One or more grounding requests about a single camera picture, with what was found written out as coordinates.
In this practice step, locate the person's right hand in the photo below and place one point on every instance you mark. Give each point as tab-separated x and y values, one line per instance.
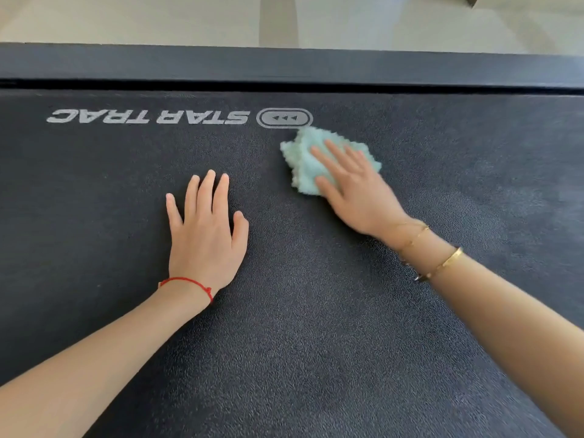
360	196

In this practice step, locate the person's left hand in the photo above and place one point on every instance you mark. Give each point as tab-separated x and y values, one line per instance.
203	244

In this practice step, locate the person's right thumb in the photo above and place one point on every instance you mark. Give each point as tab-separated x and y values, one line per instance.
328	189

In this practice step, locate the person's left middle finger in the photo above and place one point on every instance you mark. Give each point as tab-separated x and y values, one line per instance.
206	191

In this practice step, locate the person's left little finger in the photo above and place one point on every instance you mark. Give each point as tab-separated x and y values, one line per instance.
174	210

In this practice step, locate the person's right middle finger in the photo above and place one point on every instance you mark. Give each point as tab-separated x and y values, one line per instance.
338	153

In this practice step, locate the person's left thumb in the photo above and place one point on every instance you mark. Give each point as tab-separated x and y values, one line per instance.
240	230

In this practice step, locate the light green microfiber cloth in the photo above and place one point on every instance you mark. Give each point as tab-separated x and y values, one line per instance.
303	161

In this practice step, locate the person's left forearm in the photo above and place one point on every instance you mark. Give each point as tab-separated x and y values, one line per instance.
91	360

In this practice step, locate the person's right forearm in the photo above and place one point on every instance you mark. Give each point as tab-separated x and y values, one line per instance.
502	323

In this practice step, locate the black treadmill belt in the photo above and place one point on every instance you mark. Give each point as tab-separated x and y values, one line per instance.
292	287

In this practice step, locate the black treadmill side rail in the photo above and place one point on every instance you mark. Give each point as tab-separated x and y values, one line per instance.
292	66

